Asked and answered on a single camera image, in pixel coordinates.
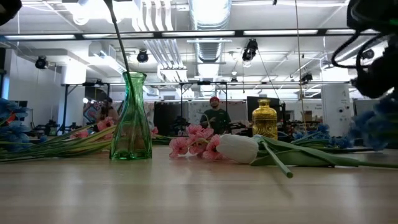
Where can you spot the distant black rig frame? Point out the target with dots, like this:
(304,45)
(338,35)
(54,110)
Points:
(66,105)

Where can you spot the grey partition panel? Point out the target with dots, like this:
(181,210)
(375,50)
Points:
(363,107)

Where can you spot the silver air duct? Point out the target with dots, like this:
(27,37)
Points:
(210,15)

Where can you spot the yellow glass vase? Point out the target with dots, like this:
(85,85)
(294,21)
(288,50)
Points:
(264,121)

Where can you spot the dark computer monitor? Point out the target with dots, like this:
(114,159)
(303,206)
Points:
(23,103)

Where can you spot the green glass vase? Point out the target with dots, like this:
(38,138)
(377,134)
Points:
(132,137)

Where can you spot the black partition panel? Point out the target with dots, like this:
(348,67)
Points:
(168,118)

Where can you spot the black frame bar with lights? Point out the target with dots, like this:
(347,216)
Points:
(202,33)

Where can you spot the colourful patterned cloth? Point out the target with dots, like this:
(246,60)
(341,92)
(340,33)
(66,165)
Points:
(90,113)

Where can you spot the black monitor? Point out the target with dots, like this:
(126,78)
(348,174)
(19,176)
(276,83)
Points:
(275,105)

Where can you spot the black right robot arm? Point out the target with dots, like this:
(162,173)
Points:
(373,15)

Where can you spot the white round column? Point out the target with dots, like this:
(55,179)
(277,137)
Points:
(337,109)

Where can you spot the person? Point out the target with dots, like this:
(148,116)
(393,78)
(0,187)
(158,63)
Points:
(107,113)
(216,119)

